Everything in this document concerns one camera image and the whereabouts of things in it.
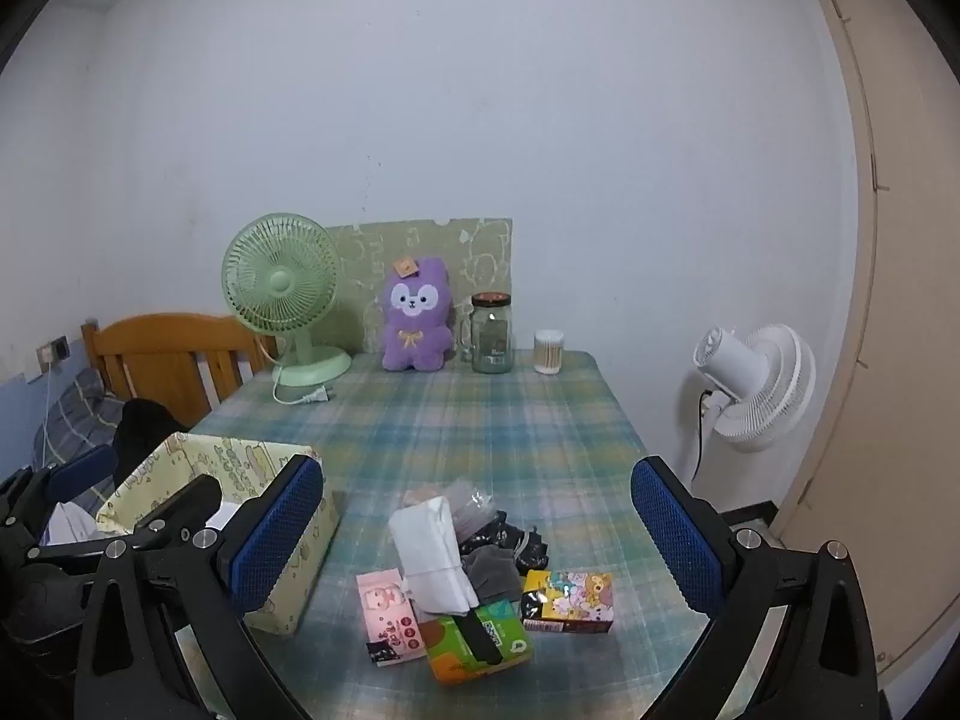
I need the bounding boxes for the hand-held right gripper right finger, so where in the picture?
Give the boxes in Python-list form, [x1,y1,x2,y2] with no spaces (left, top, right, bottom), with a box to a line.
[630,454,880,720]

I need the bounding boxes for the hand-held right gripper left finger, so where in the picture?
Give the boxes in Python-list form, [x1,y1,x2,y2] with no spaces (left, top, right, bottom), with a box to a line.
[73,454,326,720]

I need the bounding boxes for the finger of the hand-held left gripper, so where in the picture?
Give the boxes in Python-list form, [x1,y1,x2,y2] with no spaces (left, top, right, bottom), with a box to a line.
[112,474,224,550]
[15,444,119,511]

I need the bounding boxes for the yellow patterned storage box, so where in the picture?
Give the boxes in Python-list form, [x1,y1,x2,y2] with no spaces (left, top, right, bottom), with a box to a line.
[96,431,342,638]

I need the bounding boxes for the yellow cartoon tissue packet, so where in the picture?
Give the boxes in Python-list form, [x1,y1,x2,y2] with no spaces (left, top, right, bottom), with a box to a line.
[520,568,614,635]

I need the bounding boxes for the pink tissue packet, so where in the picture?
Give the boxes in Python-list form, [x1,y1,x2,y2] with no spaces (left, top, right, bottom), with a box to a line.
[355,570,425,668]

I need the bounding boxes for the black plastic bag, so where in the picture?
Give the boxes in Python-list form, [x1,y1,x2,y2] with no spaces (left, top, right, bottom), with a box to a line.
[457,510,550,569]

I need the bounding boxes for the white tissue pack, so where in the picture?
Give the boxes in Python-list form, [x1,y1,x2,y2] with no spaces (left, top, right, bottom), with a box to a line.
[388,499,481,612]

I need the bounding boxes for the grey socks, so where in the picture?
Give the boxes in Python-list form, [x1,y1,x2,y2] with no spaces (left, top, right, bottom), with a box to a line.
[459,544,524,605]

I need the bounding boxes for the clear plastic bag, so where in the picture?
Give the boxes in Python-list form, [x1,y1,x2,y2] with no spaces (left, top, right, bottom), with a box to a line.
[401,480,496,533]

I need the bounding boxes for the green tissue packet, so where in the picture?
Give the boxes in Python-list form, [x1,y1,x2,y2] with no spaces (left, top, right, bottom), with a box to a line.
[417,600,535,687]

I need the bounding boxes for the white cloth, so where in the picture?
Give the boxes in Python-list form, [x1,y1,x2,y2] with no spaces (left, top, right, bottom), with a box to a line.
[43,501,113,545]

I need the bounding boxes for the plaid bedding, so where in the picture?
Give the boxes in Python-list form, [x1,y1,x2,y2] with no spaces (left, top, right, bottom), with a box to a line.
[30,367,128,511]

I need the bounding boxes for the black cloth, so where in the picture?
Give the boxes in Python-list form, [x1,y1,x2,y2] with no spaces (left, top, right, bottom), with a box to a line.
[112,399,192,481]

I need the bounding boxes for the wooden chair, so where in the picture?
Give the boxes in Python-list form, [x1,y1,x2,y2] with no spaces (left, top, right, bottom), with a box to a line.
[81,313,280,428]

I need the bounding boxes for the white standing fan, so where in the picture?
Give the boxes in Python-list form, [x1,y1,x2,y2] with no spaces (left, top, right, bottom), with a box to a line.
[679,324,817,481]

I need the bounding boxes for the plaid tablecloth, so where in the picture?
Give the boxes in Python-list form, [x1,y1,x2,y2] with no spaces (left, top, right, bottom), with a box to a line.
[90,349,721,720]

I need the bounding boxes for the cotton swab container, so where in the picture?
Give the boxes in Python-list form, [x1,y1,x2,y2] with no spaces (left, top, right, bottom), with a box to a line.
[533,329,565,375]

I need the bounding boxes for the green desk fan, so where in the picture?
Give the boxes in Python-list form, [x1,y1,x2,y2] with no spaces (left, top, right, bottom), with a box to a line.
[220,213,353,389]

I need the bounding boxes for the purple plush toy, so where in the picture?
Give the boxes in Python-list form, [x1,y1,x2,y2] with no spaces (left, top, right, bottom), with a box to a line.
[381,255,455,373]

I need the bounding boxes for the beige door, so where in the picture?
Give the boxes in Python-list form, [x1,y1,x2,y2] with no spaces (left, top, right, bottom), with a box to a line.
[772,0,960,691]

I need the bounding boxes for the green patterned board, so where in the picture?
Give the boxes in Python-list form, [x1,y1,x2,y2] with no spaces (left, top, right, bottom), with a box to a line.
[324,217,514,353]

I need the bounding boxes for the white charging cable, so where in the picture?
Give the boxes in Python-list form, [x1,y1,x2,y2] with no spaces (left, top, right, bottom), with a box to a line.
[39,361,61,466]

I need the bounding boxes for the black fan cable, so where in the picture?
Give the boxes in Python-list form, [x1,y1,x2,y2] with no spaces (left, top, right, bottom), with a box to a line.
[688,388,713,481]

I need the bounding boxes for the green fan power cord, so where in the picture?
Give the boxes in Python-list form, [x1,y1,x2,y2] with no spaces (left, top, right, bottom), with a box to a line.
[271,364,332,407]

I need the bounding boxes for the glass jar with handle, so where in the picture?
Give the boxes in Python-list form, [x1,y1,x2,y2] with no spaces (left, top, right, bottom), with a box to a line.
[461,291,515,374]

